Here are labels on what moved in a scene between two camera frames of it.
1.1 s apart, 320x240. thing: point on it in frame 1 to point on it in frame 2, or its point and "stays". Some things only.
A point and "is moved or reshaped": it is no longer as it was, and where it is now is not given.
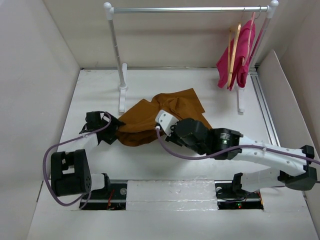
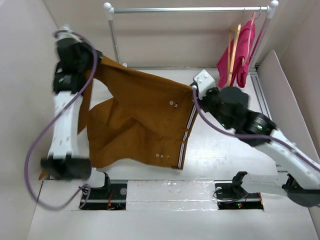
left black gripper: x=114 y=125 to x=83 y=46
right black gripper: x=171 y=136 to x=203 y=99
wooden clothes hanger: x=230 y=66 stays
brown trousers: x=140 y=127 is moved or reshaped
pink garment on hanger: x=233 y=62 stays
